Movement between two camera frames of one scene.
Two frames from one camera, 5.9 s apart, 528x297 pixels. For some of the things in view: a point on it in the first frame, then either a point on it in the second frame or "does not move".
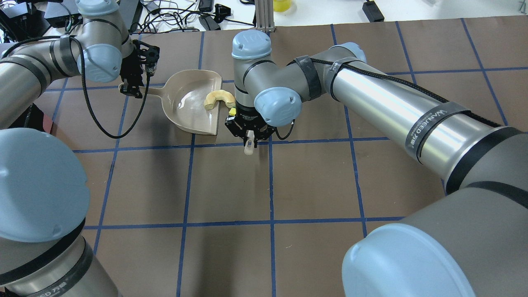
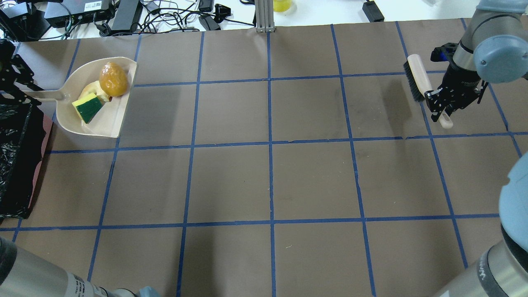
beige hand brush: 250,136 → 420,84
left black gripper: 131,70 → 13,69
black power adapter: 373,12 does not move
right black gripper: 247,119 → 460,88
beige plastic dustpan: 183,93 → 108,120
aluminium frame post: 265,15 does not move
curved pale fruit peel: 214,96 → 95,88
